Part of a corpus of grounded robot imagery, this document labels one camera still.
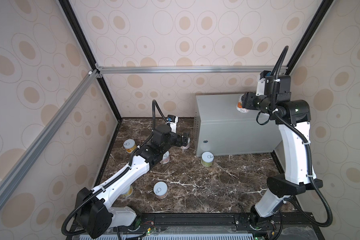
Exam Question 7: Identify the orange label can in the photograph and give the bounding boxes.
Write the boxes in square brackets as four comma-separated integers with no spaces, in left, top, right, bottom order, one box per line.
[236,102,249,113]

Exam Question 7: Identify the white pink label can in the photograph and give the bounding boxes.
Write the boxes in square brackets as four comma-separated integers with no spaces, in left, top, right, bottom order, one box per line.
[153,182,168,199]

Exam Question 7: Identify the yellow green label can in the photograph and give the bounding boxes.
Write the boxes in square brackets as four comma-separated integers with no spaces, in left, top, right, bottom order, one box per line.
[120,185,134,198]

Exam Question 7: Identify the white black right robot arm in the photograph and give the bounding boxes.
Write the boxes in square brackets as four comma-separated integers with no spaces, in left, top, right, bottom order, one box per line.
[241,93,333,230]

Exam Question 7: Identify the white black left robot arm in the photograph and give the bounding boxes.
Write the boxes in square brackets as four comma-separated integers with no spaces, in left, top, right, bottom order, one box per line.
[61,125,190,239]

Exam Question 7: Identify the red label can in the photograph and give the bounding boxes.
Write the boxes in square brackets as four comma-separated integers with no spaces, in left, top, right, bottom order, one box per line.
[160,151,171,164]

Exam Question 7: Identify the grey metal cabinet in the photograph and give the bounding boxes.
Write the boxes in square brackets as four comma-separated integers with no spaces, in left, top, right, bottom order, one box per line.
[193,94,282,157]

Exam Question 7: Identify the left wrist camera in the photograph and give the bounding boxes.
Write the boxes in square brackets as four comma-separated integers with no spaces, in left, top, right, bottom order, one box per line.
[167,115,179,133]

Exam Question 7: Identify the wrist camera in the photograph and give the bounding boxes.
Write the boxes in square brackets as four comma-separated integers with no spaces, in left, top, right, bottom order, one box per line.
[167,115,179,133]
[256,70,292,101]

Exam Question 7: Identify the horizontal aluminium rail back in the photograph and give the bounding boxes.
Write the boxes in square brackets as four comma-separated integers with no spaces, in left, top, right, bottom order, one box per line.
[98,66,274,75]

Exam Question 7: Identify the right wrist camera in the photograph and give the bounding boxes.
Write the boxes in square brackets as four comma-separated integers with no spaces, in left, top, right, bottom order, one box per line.
[256,70,292,101]

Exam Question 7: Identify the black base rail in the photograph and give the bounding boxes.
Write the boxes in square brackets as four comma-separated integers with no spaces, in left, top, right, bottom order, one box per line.
[65,212,319,240]

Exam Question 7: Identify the black frame post right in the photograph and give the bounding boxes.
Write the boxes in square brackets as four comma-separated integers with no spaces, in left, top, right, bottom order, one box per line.
[272,0,334,93]

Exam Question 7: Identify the black frame post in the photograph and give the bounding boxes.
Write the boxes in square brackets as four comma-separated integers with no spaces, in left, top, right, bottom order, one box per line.
[58,0,123,122]
[272,0,334,93]

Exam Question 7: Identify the black frame post left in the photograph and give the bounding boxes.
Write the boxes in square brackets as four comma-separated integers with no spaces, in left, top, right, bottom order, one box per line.
[58,0,123,122]

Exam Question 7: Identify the diagonal aluminium rail left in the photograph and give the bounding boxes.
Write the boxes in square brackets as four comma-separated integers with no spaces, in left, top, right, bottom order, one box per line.
[0,69,100,211]

